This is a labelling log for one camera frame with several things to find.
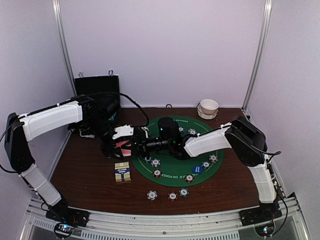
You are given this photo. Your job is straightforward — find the upper white bowl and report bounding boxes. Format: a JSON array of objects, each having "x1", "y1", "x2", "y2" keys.
[{"x1": 199, "y1": 99, "x2": 219, "y2": 115}]

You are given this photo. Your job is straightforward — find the blue peach ten chip stack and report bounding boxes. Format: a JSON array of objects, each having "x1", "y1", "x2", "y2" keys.
[{"x1": 146, "y1": 190, "x2": 158, "y2": 201}]

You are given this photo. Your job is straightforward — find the gold blue card box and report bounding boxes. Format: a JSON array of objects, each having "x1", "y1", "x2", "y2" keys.
[{"x1": 114, "y1": 161, "x2": 131, "y2": 183}]

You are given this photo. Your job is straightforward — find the blue small blind button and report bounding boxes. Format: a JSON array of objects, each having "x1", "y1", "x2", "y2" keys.
[{"x1": 192, "y1": 165, "x2": 204, "y2": 175}]

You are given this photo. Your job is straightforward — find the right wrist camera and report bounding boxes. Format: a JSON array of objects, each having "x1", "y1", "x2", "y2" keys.
[{"x1": 157, "y1": 116, "x2": 181, "y2": 147}]

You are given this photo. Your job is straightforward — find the hundred chips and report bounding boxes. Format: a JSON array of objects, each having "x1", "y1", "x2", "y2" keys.
[
  {"x1": 184, "y1": 174, "x2": 195, "y2": 184},
  {"x1": 152, "y1": 169, "x2": 162, "y2": 178}
]

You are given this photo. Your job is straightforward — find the blue green fifty chip stack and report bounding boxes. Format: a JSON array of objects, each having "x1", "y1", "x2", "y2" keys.
[{"x1": 179, "y1": 188, "x2": 189, "y2": 198}]

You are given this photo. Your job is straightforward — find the lower white bowl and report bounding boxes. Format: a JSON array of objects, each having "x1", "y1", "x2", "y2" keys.
[{"x1": 196, "y1": 104, "x2": 219, "y2": 120}]

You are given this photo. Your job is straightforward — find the brown hundred chip stack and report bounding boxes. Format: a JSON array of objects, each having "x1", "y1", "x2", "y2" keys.
[{"x1": 167, "y1": 192, "x2": 178, "y2": 201}]

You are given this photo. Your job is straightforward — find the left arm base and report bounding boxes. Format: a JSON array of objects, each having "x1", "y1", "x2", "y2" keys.
[{"x1": 45, "y1": 207, "x2": 90, "y2": 227}]

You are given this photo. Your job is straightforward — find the ten chips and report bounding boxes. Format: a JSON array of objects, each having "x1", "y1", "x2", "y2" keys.
[
  {"x1": 208, "y1": 154, "x2": 218, "y2": 164},
  {"x1": 150, "y1": 158, "x2": 161, "y2": 168},
  {"x1": 188, "y1": 128, "x2": 197, "y2": 135}
]

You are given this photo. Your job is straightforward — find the right aluminium post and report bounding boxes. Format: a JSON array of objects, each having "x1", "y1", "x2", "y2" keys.
[{"x1": 241, "y1": 0, "x2": 273, "y2": 112}]

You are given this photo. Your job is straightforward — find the aluminium post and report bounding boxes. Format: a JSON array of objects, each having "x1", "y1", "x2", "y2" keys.
[
  {"x1": 52, "y1": 0, "x2": 74, "y2": 84},
  {"x1": 241, "y1": 0, "x2": 273, "y2": 112}
]

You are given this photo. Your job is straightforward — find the round green poker mat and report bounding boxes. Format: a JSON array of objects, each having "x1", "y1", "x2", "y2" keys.
[{"x1": 130, "y1": 116, "x2": 225, "y2": 188}]

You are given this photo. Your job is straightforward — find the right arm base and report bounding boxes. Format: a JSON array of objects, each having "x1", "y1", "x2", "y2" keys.
[{"x1": 239, "y1": 206, "x2": 282, "y2": 226}]

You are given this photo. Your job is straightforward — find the teal chips in case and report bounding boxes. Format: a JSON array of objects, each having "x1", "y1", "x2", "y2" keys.
[{"x1": 108, "y1": 112, "x2": 119, "y2": 123}]

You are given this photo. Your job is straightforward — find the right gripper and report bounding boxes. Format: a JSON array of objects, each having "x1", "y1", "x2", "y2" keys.
[{"x1": 121, "y1": 130, "x2": 172, "y2": 160}]

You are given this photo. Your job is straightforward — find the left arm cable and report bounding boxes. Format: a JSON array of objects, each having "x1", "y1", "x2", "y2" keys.
[{"x1": 84, "y1": 91, "x2": 150, "y2": 128}]

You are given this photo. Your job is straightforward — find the white bowl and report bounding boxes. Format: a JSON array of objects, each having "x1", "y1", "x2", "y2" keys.
[
  {"x1": 199, "y1": 99, "x2": 219, "y2": 115},
  {"x1": 196, "y1": 104, "x2": 219, "y2": 120}
]

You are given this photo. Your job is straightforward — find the left aluminium post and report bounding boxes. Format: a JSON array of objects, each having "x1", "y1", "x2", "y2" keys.
[{"x1": 52, "y1": 0, "x2": 74, "y2": 84}]

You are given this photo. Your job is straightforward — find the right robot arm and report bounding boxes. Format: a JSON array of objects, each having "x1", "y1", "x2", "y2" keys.
[{"x1": 128, "y1": 116, "x2": 277, "y2": 221}]

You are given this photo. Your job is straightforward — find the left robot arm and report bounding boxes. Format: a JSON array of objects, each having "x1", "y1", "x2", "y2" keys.
[{"x1": 0, "y1": 93, "x2": 120, "y2": 222}]

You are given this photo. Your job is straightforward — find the black poker case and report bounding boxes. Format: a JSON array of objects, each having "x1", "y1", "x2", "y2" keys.
[{"x1": 74, "y1": 75, "x2": 121, "y2": 107}]

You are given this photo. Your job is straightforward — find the red-backed card deck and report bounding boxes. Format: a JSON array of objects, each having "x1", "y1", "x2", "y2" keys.
[{"x1": 115, "y1": 140, "x2": 132, "y2": 157}]

